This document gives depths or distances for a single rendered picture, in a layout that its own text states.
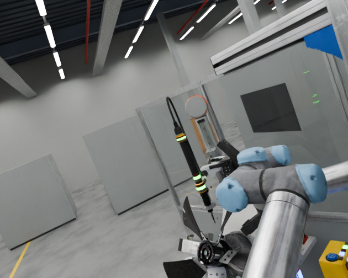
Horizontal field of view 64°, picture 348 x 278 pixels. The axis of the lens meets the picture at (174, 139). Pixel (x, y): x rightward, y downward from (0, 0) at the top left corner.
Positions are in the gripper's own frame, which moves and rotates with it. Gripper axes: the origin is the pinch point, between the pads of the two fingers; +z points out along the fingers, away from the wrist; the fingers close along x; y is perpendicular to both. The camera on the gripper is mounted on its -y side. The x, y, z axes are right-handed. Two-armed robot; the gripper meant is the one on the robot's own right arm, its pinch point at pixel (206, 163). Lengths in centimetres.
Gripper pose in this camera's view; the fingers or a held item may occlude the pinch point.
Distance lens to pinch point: 124.4
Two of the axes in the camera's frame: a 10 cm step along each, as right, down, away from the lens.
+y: 3.7, 9.2, 1.2
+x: 5.8, -3.3, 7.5
